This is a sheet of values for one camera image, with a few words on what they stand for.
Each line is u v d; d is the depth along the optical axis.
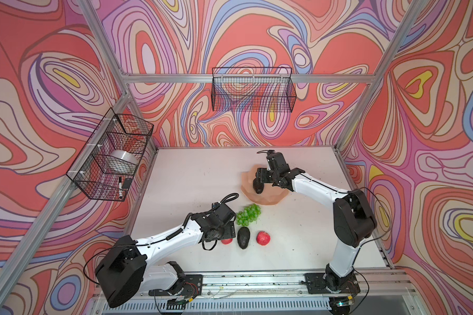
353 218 0.49
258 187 0.96
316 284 0.73
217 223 0.64
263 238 0.81
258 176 0.84
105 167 0.73
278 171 0.71
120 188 0.72
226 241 0.82
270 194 0.98
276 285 0.75
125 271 0.41
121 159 0.69
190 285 0.73
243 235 0.82
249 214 0.87
